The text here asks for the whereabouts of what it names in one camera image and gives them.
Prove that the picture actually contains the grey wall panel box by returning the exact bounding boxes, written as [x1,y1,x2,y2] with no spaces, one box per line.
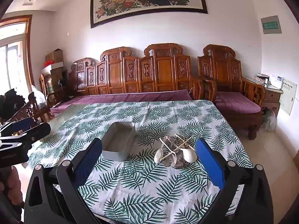
[260,16,282,34]

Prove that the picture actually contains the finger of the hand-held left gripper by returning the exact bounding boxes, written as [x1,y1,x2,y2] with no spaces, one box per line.
[0,117,35,137]
[0,122,51,151]

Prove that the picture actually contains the black clothing pile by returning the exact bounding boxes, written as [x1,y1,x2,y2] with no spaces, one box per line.
[0,89,27,120]

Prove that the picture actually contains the light bamboo chopstick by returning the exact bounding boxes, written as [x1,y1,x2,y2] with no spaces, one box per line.
[160,136,195,162]

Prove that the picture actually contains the white plastic spoon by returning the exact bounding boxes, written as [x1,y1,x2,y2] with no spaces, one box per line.
[174,145,198,163]
[155,136,172,163]

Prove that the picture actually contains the brown bamboo chopstick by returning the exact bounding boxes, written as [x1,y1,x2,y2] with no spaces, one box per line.
[173,134,195,150]

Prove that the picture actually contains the framed floral painting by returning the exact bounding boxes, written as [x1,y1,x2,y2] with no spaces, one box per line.
[90,0,208,29]

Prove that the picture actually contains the wooden framed window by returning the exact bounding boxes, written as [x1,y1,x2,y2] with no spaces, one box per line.
[0,15,33,96]

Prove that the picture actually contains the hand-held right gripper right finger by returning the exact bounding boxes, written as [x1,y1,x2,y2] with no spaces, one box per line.
[195,138,274,224]

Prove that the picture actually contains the metal fork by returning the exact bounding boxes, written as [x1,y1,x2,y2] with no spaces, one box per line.
[164,135,178,168]

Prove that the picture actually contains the carved wooden armchair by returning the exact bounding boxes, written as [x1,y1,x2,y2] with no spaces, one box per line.
[197,44,266,141]

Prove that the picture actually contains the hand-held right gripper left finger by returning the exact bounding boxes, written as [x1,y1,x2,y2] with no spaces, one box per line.
[24,138,103,224]

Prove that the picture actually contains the grey utensil box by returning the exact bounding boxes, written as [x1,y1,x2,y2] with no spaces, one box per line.
[101,122,135,162]

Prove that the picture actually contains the carved wooden sofa bench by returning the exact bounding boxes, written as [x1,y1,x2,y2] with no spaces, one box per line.
[68,43,205,101]

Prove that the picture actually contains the long purple sofa cushion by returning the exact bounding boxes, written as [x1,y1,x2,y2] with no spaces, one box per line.
[50,89,193,115]

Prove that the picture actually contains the metal spoon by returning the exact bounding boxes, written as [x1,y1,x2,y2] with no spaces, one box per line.
[175,145,186,169]

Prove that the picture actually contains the leaf print tablecloth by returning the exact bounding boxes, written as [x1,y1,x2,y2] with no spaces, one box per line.
[27,100,255,224]

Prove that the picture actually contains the white plastic bag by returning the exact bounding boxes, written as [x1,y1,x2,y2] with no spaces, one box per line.
[31,85,47,111]

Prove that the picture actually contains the white wall panel door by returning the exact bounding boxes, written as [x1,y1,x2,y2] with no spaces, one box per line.
[279,77,294,116]

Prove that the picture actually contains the purple armchair cushion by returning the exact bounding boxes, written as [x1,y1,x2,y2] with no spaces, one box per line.
[215,91,261,114]

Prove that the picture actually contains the person's left hand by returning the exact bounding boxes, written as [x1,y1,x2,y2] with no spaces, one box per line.
[0,167,24,203]

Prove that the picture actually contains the clear plastic bag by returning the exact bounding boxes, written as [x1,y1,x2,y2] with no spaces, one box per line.
[262,110,278,131]

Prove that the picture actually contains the wooden side table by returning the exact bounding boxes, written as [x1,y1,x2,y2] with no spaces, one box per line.
[251,77,284,117]

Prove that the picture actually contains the dark wooden chair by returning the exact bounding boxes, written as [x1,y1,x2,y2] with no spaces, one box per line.
[0,92,51,127]

